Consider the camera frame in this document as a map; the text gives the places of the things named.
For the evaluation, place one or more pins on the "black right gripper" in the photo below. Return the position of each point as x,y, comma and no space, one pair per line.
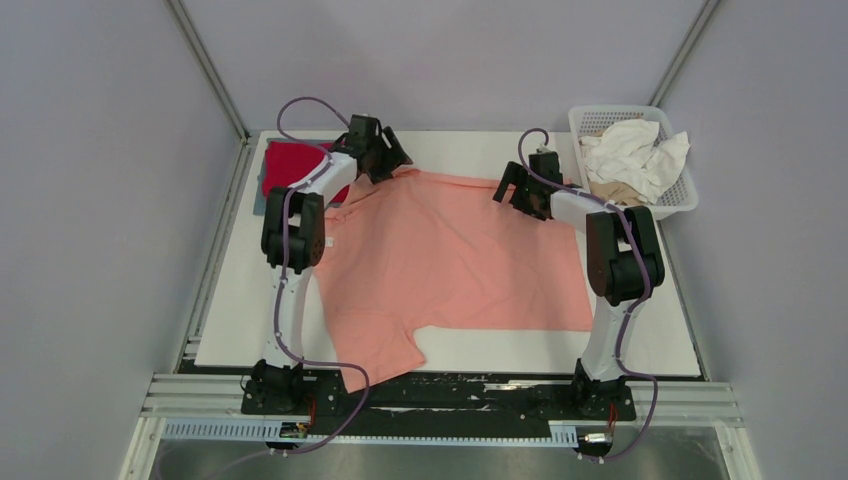
519,176

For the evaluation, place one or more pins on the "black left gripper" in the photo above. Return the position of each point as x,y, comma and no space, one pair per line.
397,157

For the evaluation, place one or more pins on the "salmon pink t-shirt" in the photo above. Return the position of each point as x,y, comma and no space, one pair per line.
426,249

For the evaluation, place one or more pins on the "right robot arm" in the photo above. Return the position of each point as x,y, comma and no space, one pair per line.
624,265

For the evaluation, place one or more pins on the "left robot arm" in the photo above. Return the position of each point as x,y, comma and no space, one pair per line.
293,240

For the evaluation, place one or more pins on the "beige crumpled t-shirt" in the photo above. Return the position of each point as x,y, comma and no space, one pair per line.
619,193

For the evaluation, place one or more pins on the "folded red t-shirt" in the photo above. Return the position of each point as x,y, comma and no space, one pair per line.
291,173

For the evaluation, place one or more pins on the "white crumpled t-shirt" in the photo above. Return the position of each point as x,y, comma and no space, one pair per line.
630,151

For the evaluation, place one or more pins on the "folded grey t-shirt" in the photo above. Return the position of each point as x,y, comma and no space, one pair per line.
262,199

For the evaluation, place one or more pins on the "white plastic laundry basket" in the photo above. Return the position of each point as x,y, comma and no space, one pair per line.
587,120

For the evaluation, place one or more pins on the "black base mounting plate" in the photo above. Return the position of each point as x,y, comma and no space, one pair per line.
460,404

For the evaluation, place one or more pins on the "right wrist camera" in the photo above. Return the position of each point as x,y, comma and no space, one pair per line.
545,162

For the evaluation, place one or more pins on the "white slotted cable duct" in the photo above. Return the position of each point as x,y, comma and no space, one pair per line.
557,435

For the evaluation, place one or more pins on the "aluminium frame rail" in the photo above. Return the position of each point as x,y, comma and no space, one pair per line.
673,404

